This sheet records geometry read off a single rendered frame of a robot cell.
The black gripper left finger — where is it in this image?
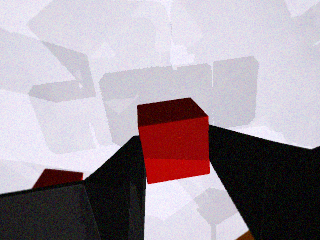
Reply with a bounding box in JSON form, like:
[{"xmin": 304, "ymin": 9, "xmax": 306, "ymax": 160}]
[{"xmin": 0, "ymin": 135, "xmax": 146, "ymax": 240}]

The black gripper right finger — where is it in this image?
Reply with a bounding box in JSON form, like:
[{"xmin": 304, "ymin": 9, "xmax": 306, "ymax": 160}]
[{"xmin": 208, "ymin": 125, "xmax": 320, "ymax": 240}]

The red cube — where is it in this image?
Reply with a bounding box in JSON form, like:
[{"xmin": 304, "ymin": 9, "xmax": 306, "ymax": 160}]
[
  {"xmin": 32, "ymin": 168, "xmax": 83, "ymax": 188},
  {"xmin": 137, "ymin": 97, "xmax": 210, "ymax": 184}
]

